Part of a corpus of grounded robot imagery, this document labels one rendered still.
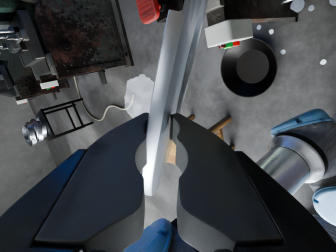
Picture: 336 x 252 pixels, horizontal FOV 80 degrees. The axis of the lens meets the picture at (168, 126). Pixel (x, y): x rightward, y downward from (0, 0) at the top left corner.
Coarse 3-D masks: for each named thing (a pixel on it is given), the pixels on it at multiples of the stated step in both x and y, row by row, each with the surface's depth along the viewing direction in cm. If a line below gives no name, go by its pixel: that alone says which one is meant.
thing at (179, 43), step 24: (168, 24) 8; (192, 24) 13; (168, 48) 9; (192, 48) 27; (168, 72) 9; (168, 96) 10; (168, 120) 13; (168, 144) 22; (144, 168) 12; (144, 192) 16
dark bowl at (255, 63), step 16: (240, 48) 107; (256, 48) 103; (224, 64) 114; (240, 64) 113; (256, 64) 107; (272, 64) 99; (224, 80) 116; (240, 80) 115; (256, 80) 110; (272, 80) 98
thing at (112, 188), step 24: (144, 120) 11; (96, 144) 9; (120, 144) 9; (144, 144) 9; (96, 168) 7; (120, 168) 8; (72, 192) 6; (96, 192) 7; (120, 192) 7; (48, 216) 6; (72, 216) 6; (96, 216) 6; (120, 216) 6; (48, 240) 5; (72, 240) 5; (96, 240) 6; (120, 240) 6
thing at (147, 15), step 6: (138, 0) 47; (144, 0) 46; (150, 0) 45; (156, 0) 45; (138, 6) 48; (144, 6) 47; (150, 6) 45; (156, 6) 45; (144, 12) 47; (150, 12) 46; (156, 12) 45; (144, 18) 48; (150, 18) 47; (156, 18) 47
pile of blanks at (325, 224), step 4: (316, 216) 112; (320, 216) 111; (320, 220) 109; (324, 220) 108; (324, 224) 106; (328, 224) 105; (332, 224) 105; (324, 228) 103; (328, 228) 103; (332, 228) 104; (328, 232) 101; (332, 232) 102; (332, 236) 100
